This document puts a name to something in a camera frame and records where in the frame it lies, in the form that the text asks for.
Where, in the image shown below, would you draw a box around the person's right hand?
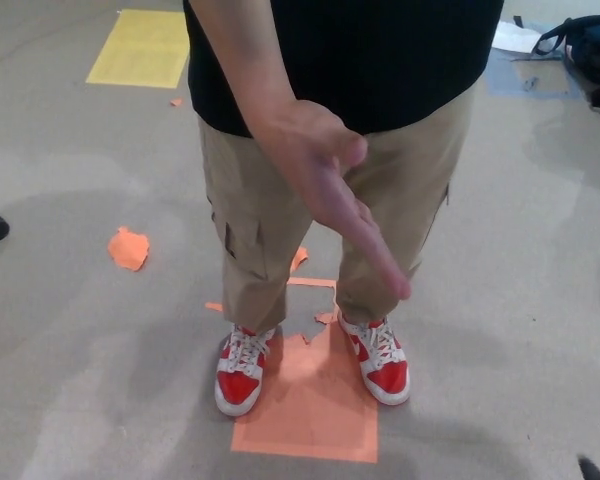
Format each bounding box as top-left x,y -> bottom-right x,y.
252,98 -> 413,303

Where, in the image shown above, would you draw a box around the person's right forearm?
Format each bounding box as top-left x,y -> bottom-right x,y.
183,0 -> 304,139

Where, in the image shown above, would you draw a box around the khaki cargo pants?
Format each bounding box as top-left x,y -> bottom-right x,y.
196,88 -> 477,334

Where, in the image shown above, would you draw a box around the curled orange paper scrap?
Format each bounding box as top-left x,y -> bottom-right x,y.
289,245 -> 311,275

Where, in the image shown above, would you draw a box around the black t-shirt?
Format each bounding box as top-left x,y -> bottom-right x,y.
182,0 -> 506,139

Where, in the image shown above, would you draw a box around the red white left sneaker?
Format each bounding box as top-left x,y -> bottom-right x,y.
336,311 -> 412,408

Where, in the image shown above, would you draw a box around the red white sneaker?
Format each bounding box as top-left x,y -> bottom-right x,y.
336,311 -> 412,408
213,323 -> 278,418

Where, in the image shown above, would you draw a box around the large crumpled orange paper scrap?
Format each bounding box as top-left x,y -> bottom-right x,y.
106,225 -> 151,273

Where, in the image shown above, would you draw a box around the blue tape floor square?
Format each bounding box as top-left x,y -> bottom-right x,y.
485,49 -> 584,100

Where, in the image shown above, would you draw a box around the red white right sneaker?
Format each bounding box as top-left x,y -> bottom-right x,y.
213,323 -> 278,418

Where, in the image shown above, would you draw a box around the orange square floor marker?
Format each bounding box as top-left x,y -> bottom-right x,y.
229,277 -> 381,464

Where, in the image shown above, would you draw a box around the yellow rectangular floor marker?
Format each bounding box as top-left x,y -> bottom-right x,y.
84,8 -> 191,90

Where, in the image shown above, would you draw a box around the white paper sheet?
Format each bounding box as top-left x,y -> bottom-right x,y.
492,18 -> 545,53

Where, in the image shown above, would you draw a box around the dark blue backpack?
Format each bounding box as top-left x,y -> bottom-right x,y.
531,14 -> 600,82

